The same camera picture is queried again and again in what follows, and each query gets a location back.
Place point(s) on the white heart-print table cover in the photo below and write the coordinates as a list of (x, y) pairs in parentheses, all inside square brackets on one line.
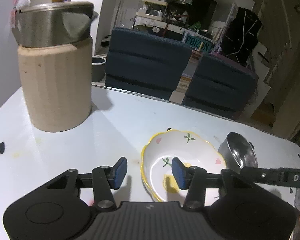
[(90, 142)]

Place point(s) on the maroon chair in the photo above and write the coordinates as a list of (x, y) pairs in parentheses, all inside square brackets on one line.
[(237, 63)]

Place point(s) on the teal sign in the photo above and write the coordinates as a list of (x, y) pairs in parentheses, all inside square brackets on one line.
[(197, 42)]

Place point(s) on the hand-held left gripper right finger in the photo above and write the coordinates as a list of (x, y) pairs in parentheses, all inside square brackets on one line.
[(178, 175)]

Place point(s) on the grey bin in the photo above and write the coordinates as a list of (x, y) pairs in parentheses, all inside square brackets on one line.
[(98, 68)]

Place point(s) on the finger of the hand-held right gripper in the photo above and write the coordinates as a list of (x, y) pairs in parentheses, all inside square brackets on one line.
[(265, 176)]

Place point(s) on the pink ribbon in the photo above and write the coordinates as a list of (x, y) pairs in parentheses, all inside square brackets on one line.
[(15, 0)]

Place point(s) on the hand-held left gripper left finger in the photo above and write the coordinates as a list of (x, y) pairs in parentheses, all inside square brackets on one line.
[(120, 172)]

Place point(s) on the dark blue chair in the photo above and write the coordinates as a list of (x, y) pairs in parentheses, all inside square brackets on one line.
[(220, 90), (145, 62)]

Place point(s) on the round steel bowl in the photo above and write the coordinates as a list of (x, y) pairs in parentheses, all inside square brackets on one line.
[(237, 152)]

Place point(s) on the black vest white trim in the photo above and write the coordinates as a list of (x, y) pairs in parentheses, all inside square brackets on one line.
[(242, 35)]

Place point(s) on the beige curtain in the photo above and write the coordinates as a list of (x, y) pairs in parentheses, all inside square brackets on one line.
[(290, 92)]

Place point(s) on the beige thermos jug steel top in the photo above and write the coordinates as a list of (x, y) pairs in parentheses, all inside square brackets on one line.
[(55, 87)]

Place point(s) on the black shelf with clutter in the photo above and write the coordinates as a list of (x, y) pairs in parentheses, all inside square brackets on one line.
[(190, 10)]

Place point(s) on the white pom-pom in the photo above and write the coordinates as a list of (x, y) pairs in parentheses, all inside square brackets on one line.
[(23, 3)]

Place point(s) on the small floral scalloped bowl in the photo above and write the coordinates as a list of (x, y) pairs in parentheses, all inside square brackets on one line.
[(162, 152)]

